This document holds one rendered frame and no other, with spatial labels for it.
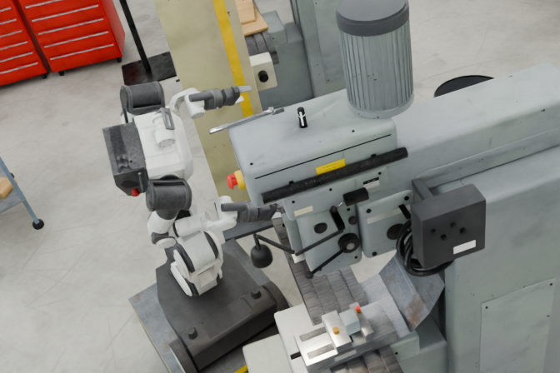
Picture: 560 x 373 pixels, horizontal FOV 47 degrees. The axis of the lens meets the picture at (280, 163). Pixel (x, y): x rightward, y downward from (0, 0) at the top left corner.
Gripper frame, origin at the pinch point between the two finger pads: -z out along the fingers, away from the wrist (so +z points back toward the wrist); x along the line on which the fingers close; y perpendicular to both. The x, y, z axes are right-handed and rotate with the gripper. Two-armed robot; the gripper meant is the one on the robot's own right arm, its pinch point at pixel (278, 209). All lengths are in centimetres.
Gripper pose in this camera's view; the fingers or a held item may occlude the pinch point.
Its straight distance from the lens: 267.2
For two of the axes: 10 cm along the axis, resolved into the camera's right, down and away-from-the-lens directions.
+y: -2.4, -8.5, 4.6
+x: 3.4, -5.2, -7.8
